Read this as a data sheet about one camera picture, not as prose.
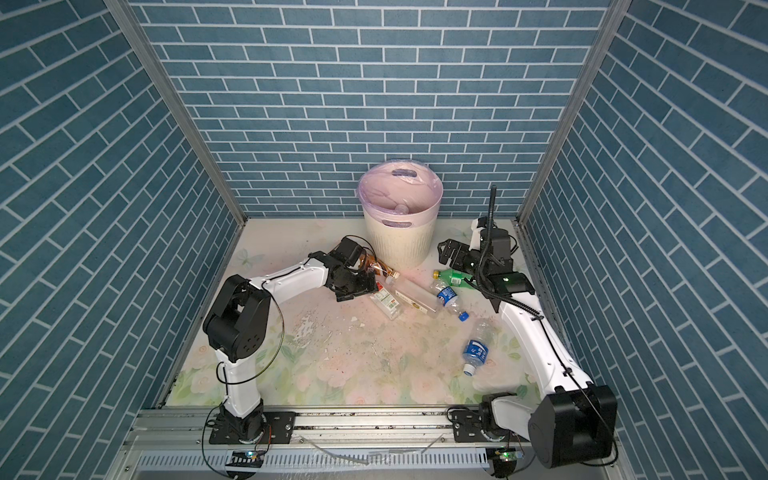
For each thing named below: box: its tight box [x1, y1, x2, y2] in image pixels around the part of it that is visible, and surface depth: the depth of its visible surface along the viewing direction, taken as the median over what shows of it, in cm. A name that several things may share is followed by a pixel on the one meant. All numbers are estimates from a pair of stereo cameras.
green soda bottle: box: [432, 269, 475, 290], surface depth 99 cm
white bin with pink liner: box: [356, 159, 444, 271], surface depth 98 cm
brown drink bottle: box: [359, 253, 394, 276], surface depth 103 cm
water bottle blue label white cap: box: [462, 318, 497, 377], surface depth 84 cm
